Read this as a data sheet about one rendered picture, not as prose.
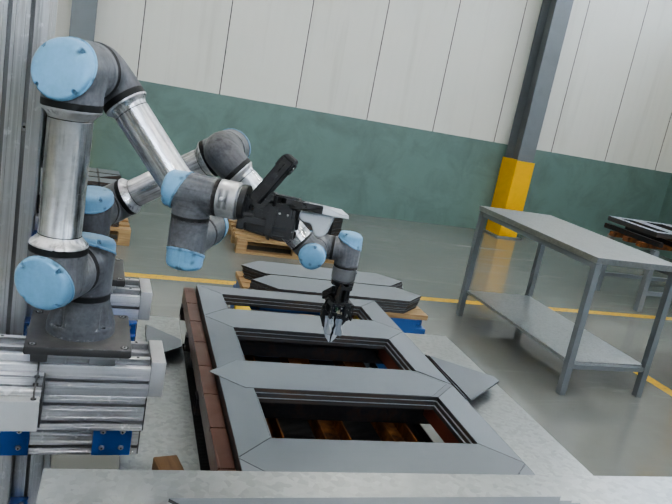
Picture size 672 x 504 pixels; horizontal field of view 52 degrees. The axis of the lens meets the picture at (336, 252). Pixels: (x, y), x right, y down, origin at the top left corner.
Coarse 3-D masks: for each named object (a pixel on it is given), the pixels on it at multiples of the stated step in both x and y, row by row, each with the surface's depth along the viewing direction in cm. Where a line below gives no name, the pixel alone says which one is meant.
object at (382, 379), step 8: (368, 368) 219; (376, 368) 221; (376, 376) 214; (384, 376) 216; (376, 384) 208; (384, 384) 210; (392, 384) 211; (384, 392) 204; (392, 392) 205; (400, 392) 206
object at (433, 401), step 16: (240, 304) 265; (256, 304) 267; (272, 304) 269; (288, 304) 271; (304, 304) 273; (320, 304) 275; (208, 336) 222; (240, 336) 232; (256, 336) 235; (272, 336) 236; (288, 336) 238; (304, 336) 240; (320, 336) 242; (352, 336) 245; (400, 368) 233; (448, 384) 219; (224, 400) 181; (272, 400) 192; (288, 400) 194; (304, 400) 195; (320, 400) 197; (336, 400) 198; (352, 400) 200; (368, 400) 201; (384, 400) 203; (400, 400) 204; (416, 400) 206; (432, 400) 208; (224, 416) 179; (448, 416) 199; (464, 432) 191
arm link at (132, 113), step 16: (112, 48) 142; (128, 80) 144; (112, 96) 143; (128, 96) 144; (144, 96) 147; (112, 112) 145; (128, 112) 144; (144, 112) 146; (128, 128) 145; (144, 128) 145; (160, 128) 147; (144, 144) 145; (160, 144) 146; (144, 160) 147; (160, 160) 146; (176, 160) 147; (160, 176) 147; (224, 224) 152
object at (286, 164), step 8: (280, 160) 132; (288, 160) 132; (296, 160) 134; (272, 168) 133; (280, 168) 133; (288, 168) 132; (272, 176) 133; (280, 176) 133; (264, 184) 133; (272, 184) 133; (256, 192) 134; (264, 192) 133; (256, 200) 134
